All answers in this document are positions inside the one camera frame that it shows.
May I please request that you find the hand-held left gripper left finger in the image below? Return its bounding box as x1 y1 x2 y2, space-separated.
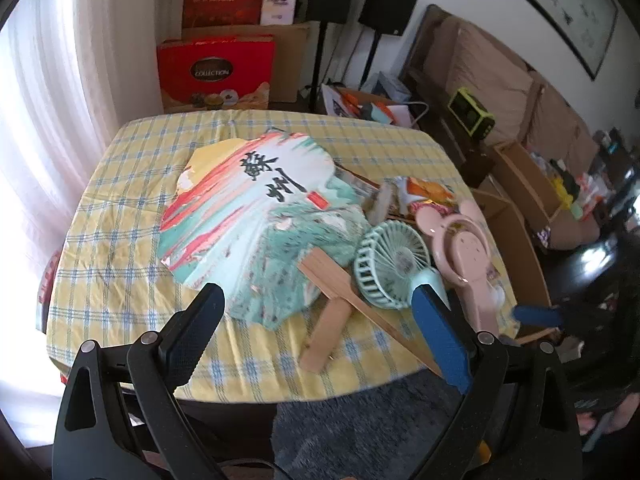
51 282 226 480

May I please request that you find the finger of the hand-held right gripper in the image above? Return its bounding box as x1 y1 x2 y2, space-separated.
512 304 577 332

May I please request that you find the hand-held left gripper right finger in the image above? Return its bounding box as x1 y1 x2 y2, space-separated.
410 282 583 480

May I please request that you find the large cardboard box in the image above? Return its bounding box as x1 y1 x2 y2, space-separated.
470 187 555 347

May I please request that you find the pink mouse-ear handheld fan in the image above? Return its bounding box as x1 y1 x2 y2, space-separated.
415 199 507 337

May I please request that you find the mint green handheld fan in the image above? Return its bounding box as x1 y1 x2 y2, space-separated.
353 220 452 311

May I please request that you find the bamboo stick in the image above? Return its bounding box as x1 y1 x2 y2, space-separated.
298 249 444 377

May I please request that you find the painted paper fan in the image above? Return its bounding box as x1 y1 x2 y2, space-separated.
160 130 372 332

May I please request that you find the gold orange snack packet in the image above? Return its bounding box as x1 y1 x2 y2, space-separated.
395 176 459 222

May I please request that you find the yellow plaid tablecloth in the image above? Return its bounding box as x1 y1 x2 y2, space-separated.
45 110 521 404

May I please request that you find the pile of colourful bags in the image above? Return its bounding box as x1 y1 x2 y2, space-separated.
530 150 613 223

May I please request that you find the shallow cardboard tray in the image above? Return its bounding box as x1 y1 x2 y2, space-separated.
492 142 567 222

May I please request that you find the beige sofa cushion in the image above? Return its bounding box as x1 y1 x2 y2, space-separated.
434 15 535 147
529 70 602 162

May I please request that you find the brown sofa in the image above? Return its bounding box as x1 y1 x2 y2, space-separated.
400 4 640 261

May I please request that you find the green black portable radio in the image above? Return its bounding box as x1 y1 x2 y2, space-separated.
447 87 496 137

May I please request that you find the cardboard box with papers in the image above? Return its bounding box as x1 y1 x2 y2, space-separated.
320 82 432 129

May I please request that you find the red gift box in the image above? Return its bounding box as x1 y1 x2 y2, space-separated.
156 35 276 114

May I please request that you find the brown cardboard box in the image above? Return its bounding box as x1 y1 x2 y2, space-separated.
182 21 321 109

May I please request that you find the white curtain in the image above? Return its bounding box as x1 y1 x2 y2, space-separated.
0 0 167 361

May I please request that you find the framed ink painting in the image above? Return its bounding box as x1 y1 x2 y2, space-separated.
477 0 619 82

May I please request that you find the white pink tissue box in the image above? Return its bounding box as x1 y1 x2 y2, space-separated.
260 0 302 26

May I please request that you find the white power cable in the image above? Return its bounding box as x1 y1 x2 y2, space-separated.
409 102 432 129

